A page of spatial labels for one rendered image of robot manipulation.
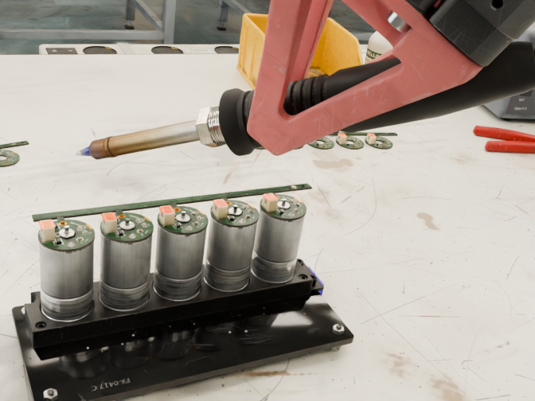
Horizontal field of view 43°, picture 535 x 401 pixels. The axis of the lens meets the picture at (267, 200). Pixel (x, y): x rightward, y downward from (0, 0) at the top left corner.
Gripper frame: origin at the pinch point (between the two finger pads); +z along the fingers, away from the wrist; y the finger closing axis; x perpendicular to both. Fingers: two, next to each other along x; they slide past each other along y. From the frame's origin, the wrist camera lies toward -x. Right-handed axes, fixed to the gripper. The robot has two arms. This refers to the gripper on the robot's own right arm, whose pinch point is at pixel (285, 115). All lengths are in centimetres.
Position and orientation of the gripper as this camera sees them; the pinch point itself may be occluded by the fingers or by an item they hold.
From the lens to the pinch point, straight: 24.6
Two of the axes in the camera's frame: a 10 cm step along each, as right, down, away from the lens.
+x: 7.6, 6.5, 0.4
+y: -3.2, 4.3, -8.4
